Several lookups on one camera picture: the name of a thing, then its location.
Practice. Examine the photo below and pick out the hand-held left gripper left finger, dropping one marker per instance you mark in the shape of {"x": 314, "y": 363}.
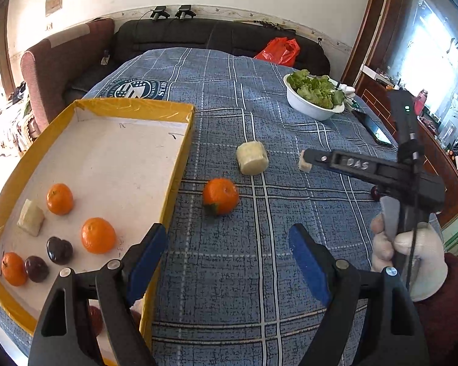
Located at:
{"x": 147, "y": 263}

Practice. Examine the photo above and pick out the round peeled white fruit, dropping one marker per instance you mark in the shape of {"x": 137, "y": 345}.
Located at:
{"x": 252, "y": 158}

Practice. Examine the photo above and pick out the red plastic bag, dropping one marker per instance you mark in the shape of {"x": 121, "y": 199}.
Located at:
{"x": 278, "y": 51}

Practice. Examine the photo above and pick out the reddish brown armchair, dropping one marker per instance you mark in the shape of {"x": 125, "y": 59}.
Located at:
{"x": 53, "y": 68}

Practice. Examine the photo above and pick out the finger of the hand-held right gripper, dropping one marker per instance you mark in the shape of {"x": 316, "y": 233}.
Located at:
{"x": 318, "y": 158}

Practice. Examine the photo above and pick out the green lettuce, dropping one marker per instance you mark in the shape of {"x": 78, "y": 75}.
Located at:
{"x": 315, "y": 87}

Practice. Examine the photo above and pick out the dark purple plum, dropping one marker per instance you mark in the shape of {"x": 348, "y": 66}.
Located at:
{"x": 59, "y": 249}
{"x": 36, "y": 268}

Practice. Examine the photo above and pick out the brown wooden cabinet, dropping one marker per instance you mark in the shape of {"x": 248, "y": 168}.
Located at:
{"x": 370, "y": 26}

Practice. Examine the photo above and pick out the person's right forearm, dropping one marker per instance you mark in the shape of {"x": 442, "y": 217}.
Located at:
{"x": 446, "y": 320}

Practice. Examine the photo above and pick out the black clamp device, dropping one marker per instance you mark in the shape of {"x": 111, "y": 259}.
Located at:
{"x": 184, "y": 10}
{"x": 159, "y": 12}

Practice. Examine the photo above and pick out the large dark red plum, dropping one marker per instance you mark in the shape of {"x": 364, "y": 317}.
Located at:
{"x": 375, "y": 193}

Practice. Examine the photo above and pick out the faceted peeled white fruit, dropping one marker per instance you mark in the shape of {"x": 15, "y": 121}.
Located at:
{"x": 304, "y": 164}

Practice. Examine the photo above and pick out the person's right hand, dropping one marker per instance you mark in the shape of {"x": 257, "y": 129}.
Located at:
{"x": 427, "y": 259}

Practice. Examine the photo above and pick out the small framed wall notice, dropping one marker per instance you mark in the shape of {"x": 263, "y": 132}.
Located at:
{"x": 54, "y": 2}

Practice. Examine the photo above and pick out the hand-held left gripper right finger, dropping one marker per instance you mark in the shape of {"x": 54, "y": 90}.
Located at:
{"x": 309, "y": 267}

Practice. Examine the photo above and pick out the black sofa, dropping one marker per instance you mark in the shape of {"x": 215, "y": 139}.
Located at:
{"x": 198, "y": 34}

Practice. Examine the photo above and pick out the red jujube date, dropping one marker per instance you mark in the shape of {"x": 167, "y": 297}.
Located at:
{"x": 94, "y": 318}

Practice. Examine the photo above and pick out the black smartphone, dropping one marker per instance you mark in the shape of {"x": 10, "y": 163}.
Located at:
{"x": 376, "y": 131}

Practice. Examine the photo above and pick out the yellow cardboard box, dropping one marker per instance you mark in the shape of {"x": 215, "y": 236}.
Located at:
{"x": 110, "y": 152}

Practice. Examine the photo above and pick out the small peeled white fruit piece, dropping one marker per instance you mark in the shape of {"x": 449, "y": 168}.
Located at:
{"x": 31, "y": 217}

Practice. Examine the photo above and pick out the white bowl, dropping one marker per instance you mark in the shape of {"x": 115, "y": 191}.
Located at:
{"x": 309, "y": 106}

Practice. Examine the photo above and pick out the blue plaid blanket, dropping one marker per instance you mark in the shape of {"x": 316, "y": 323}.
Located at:
{"x": 229, "y": 259}

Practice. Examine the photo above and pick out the red bottle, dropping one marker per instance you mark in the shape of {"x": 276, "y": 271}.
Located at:
{"x": 420, "y": 101}

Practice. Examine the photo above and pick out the orange tangerine with stem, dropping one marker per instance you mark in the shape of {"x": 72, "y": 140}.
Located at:
{"x": 220, "y": 196}

